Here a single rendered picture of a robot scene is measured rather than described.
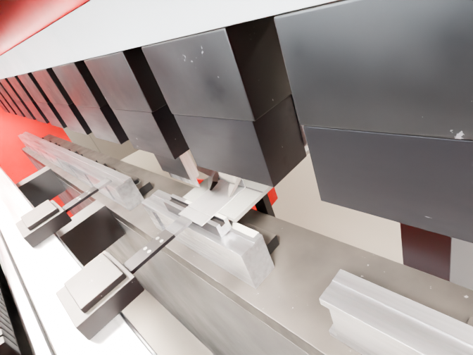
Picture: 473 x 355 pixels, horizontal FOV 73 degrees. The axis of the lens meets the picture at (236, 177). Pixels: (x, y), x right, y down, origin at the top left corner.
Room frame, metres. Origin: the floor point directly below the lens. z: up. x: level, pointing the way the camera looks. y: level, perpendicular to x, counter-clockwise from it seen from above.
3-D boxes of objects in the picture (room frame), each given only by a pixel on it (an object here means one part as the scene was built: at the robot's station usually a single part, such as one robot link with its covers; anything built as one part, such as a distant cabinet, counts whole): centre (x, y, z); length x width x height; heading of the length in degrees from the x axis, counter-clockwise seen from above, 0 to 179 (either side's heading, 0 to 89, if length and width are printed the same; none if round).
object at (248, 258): (0.60, 0.13, 0.92); 0.39 x 0.06 x 0.10; 34
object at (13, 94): (1.36, 0.63, 1.26); 0.15 x 0.09 x 0.17; 34
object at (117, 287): (0.47, 0.23, 1.01); 0.26 x 0.12 x 0.05; 124
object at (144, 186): (1.09, 0.38, 0.89); 0.30 x 0.05 x 0.03; 34
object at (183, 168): (0.55, 0.10, 1.13); 0.10 x 0.02 x 0.10; 34
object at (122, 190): (1.60, 0.80, 0.92); 1.68 x 0.06 x 0.10; 34
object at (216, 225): (0.57, 0.11, 0.99); 0.20 x 0.03 x 0.03; 34
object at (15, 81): (1.20, 0.52, 1.26); 0.15 x 0.09 x 0.17; 34
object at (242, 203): (0.63, -0.03, 1.00); 0.26 x 0.18 x 0.01; 124
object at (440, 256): (0.76, -0.61, 0.39); 0.18 x 0.18 x 0.78; 21
